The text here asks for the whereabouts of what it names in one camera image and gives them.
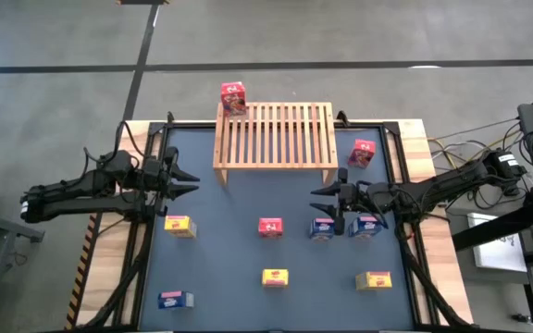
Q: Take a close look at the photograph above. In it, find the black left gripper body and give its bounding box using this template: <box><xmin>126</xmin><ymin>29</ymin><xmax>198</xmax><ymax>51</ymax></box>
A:
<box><xmin>142</xmin><ymin>155</ymin><xmax>172</xmax><ymax>216</ymax></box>

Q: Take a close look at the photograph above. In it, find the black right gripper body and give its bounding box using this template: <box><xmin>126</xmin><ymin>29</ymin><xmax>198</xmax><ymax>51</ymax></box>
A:
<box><xmin>334</xmin><ymin>167</ymin><xmax>372</xmax><ymax>236</ymax></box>

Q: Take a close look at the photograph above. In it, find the blue Frosted Flakes cereal box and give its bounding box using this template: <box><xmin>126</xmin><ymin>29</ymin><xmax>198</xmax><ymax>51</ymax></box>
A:
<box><xmin>156</xmin><ymin>290</ymin><xmax>195</xmax><ymax>310</ymax></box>
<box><xmin>347</xmin><ymin>215</ymin><xmax>383</xmax><ymax>240</ymax></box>
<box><xmin>309</xmin><ymin>217</ymin><xmax>336</xmax><ymax>242</ymax></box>

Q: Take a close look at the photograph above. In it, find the yellow Corn Pops cereal box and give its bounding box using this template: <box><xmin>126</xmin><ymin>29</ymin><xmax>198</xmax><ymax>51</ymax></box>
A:
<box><xmin>261</xmin><ymin>268</ymin><xmax>290</xmax><ymax>289</ymax></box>
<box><xmin>163</xmin><ymin>215</ymin><xmax>198</xmax><ymax>240</ymax></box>
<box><xmin>355</xmin><ymin>270</ymin><xmax>393</xmax><ymax>291</ymax></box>

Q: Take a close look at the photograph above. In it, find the red Froot Loops cereal box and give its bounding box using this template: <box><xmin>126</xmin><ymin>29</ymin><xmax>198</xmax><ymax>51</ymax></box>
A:
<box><xmin>257</xmin><ymin>217</ymin><xmax>284</xmax><ymax>239</ymax></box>
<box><xmin>220</xmin><ymin>81</ymin><xmax>248</xmax><ymax>117</ymax></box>
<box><xmin>347</xmin><ymin>139</ymin><xmax>378</xmax><ymax>169</ymax></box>

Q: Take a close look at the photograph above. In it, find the wooden slatted shelf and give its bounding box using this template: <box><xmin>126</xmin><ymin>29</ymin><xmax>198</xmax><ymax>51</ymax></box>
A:
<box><xmin>212</xmin><ymin>102</ymin><xmax>340</xmax><ymax>186</ymax></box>

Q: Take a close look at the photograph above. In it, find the blue-grey table mat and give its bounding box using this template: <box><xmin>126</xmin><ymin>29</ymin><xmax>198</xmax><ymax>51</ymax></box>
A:
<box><xmin>139</xmin><ymin>127</ymin><xmax>415</xmax><ymax>332</ymax></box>

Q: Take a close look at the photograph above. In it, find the yellow black hazard tape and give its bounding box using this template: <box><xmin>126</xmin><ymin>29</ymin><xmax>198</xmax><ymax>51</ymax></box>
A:
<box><xmin>65</xmin><ymin>213</ymin><xmax>99</xmax><ymax>330</ymax></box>

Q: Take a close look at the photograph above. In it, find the white board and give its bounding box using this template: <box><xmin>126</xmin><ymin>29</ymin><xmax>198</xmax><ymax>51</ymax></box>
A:
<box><xmin>467</xmin><ymin>211</ymin><xmax>529</xmax><ymax>273</ymax></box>

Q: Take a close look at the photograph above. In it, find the yellow cable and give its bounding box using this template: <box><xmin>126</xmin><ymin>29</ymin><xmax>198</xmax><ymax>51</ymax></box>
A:
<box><xmin>428</xmin><ymin>133</ymin><xmax>522</xmax><ymax>172</ymax></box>

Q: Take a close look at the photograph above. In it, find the grey cable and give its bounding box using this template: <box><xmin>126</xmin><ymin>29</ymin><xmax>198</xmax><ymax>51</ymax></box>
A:
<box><xmin>427</xmin><ymin>117</ymin><xmax>521</xmax><ymax>141</ymax></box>

